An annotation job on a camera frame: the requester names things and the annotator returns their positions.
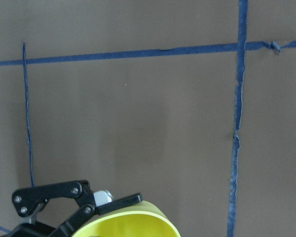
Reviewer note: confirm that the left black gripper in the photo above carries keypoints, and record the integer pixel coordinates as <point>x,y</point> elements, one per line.
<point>59,210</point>

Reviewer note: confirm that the yellow cup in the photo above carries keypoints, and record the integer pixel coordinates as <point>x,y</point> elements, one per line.
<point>140,220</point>

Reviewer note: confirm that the brown paper table cover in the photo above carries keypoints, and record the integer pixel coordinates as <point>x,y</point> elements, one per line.
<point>71,109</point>

